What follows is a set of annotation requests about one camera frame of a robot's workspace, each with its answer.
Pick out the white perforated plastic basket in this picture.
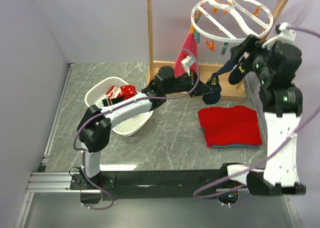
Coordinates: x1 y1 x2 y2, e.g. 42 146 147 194
84 76 153 137

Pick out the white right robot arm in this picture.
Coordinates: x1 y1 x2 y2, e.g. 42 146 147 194
219 35 306 196

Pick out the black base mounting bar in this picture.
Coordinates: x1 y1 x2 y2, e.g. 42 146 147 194
69 169 251 201

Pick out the navy santa pattern sock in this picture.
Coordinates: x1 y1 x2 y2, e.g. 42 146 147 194
228 63 250 85

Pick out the pink hanging towel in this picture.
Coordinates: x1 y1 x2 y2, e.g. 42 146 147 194
173 33 198 76

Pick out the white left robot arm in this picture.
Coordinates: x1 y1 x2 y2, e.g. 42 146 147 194
75 66 214 189

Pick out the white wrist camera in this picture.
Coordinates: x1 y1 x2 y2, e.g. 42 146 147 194
262 22 296 49
181 55 195 74

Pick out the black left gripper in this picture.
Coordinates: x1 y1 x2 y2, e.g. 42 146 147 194
164 70 214 98

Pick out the grey folded towel underneath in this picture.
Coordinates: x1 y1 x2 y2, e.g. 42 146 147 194
206 141 260 149

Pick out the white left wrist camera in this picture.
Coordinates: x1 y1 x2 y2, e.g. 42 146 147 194
181 55 195 74

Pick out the black sock with stripes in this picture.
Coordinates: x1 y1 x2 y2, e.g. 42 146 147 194
102 97 124 107

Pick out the white round clip hanger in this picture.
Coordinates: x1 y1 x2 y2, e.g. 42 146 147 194
190 0 275 43

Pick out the aluminium frame rail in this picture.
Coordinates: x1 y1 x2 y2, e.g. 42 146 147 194
26 172 83 193

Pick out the red white patterned sock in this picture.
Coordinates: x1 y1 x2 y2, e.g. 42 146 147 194
106 86 122 99

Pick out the wooden hanging rack frame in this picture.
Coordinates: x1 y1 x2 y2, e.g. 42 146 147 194
147 0 288 97

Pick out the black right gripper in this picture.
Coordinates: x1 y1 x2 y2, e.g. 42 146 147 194
228 33 272 82

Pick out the red folded towel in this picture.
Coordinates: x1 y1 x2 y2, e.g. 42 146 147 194
198 105 263 146

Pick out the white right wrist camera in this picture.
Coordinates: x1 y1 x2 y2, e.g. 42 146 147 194
262 22 296 49

